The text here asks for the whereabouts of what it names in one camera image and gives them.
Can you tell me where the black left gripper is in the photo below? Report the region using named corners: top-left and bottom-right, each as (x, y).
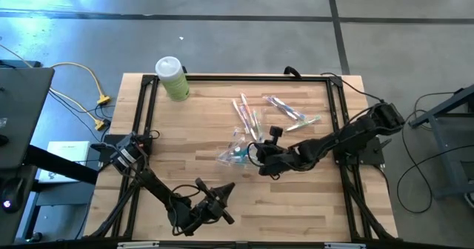
top-left (191, 177), bottom-right (236, 226)

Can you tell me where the blue toothbrush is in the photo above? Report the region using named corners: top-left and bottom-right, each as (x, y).
top-left (272, 96), bottom-right (308, 120)

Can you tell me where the wrapped green toothbrush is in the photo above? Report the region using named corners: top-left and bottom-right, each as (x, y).
top-left (253, 109), bottom-right (265, 143)

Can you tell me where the clear acrylic organizer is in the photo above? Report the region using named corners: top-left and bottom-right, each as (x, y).
top-left (215, 127), bottom-right (261, 167)

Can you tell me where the wrapped white toothbrush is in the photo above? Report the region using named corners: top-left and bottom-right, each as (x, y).
top-left (231, 99), bottom-right (251, 135)

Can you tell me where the green disinfecting wipes canister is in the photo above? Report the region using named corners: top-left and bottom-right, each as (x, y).
top-left (154, 56), bottom-right (191, 102)

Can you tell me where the white cardboard box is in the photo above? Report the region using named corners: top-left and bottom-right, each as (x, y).
top-left (38, 140), bottom-right (91, 184)

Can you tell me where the dark grey metal cart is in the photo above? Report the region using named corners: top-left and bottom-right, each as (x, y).
top-left (408, 84), bottom-right (474, 201)

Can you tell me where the black computer mouse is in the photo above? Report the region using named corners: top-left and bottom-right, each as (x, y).
top-left (1, 177), bottom-right (26, 213)

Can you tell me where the black desk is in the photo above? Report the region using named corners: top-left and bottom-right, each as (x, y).
top-left (0, 59), bottom-right (100, 245)

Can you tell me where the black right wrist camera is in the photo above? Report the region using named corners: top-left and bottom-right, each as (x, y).
top-left (269, 125), bottom-right (284, 145)

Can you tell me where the black aluminium table frame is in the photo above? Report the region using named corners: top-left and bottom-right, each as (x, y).
top-left (87, 73), bottom-right (399, 242)

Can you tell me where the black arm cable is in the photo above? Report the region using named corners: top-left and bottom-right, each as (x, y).
top-left (320, 72), bottom-right (384, 104)

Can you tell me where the black floor cable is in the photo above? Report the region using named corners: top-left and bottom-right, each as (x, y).
top-left (395, 144), bottom-right (474, 215)

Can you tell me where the yellow extension cable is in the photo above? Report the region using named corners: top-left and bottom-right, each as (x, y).
top-left (0, 43), bottom-right (109, 132)
top-left (48, 61), bottom-right (113, 106)

